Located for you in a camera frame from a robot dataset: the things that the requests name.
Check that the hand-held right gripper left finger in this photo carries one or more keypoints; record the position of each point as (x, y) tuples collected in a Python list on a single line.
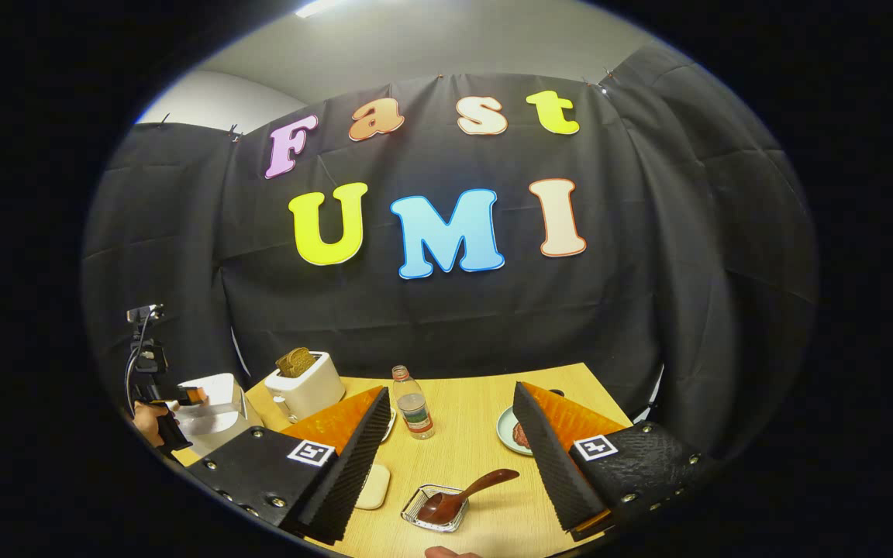
[(349, 477)]

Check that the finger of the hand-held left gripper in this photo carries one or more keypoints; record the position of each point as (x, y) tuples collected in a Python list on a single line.
[(194, 396)]

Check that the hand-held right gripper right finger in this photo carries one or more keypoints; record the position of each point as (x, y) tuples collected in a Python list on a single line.
[(551, 465)]

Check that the white rice cooker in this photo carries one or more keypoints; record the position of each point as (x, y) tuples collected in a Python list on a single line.
[(222, 438)]

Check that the brown wooden spoon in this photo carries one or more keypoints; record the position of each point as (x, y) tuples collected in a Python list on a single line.
[(435, 510)]

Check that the red-brown meat slice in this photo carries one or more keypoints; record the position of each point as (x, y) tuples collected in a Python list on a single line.
[(522, 438)]

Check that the pale green plate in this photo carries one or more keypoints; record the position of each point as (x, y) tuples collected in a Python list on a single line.
[(505, 430)]

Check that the white divided dish of beans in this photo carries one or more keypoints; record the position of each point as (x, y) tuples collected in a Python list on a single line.
[(391, 425)]

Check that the white toaster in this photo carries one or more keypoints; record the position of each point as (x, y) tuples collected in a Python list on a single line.
[(311, 395)]

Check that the clear plastic water bottle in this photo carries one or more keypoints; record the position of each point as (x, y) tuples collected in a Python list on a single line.
[(414, 411)]

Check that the brown bread slice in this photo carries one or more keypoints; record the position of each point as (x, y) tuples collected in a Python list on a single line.
[(295, 362)]

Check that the black backdrop cloth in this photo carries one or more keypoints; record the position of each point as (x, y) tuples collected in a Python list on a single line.
[(648, 271)]

